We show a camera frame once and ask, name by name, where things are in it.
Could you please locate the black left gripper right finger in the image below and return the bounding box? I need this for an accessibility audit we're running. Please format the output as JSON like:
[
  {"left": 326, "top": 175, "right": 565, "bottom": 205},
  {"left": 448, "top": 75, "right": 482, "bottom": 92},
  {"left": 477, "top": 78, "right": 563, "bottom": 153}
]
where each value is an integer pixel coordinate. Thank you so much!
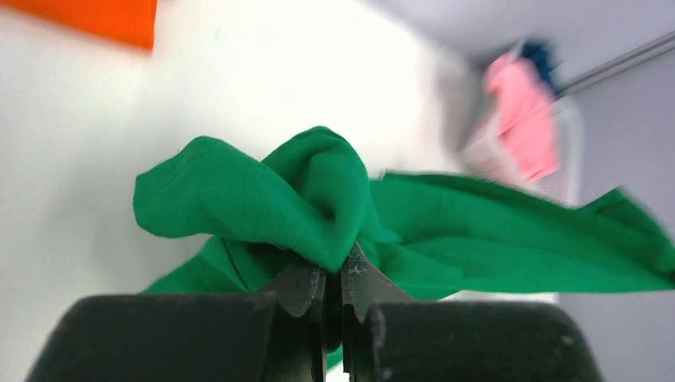
[{"left": 340, "top": 246, "right": 602, "bottom": 381}]

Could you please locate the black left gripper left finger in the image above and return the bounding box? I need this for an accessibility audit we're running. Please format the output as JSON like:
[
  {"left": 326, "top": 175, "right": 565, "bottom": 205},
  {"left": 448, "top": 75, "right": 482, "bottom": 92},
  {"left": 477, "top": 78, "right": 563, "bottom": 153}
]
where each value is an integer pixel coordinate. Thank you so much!
[{"left": 27, "top": 261, "right": 326, "bottom": 381}]

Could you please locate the green t-shirt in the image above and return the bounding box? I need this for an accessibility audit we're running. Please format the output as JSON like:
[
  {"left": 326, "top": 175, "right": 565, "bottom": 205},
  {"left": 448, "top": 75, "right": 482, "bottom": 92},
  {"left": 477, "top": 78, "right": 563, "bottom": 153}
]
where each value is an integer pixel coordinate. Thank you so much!
[{"left": 132, "top": 126, "right": 675, "bottom": 370}]

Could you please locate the white plastic laundry basket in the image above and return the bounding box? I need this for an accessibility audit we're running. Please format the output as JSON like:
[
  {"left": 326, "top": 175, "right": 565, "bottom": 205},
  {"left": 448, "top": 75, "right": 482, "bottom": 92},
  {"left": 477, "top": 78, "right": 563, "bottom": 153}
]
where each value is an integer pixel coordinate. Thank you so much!
[{"left": 462, "top": 38, "right": 585, "bottom": 205}]

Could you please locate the pink t-shirt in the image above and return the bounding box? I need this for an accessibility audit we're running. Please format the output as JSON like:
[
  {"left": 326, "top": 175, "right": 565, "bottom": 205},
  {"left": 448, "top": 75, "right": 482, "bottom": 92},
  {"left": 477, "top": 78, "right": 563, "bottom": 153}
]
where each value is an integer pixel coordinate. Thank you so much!
[{"left": 483, "top": 53, "right": 560, "bottom": 182}]

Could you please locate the navy blue t-shirt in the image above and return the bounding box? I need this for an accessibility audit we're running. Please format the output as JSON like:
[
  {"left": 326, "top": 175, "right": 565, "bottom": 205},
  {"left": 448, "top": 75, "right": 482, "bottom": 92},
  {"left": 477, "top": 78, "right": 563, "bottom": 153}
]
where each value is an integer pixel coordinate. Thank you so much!
[{"left": 521, "top": 40, "right": 562, "bottom": 98}]

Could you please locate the folded orange t-shirt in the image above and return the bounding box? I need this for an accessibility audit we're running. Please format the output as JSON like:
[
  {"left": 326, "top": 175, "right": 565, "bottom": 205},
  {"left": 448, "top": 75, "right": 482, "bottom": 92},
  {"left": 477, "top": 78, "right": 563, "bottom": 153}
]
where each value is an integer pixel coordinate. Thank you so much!
[{"left": 1, "top": 0, "right": 157, "bottom": 51}]

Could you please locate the right corner aluminium post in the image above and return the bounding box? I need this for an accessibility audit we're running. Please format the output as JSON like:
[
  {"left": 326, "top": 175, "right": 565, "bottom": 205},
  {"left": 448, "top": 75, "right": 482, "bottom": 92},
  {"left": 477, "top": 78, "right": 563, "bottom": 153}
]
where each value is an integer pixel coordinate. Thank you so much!
[{"left": 560, "top": 31, "right": 674, "bottom": 96}]

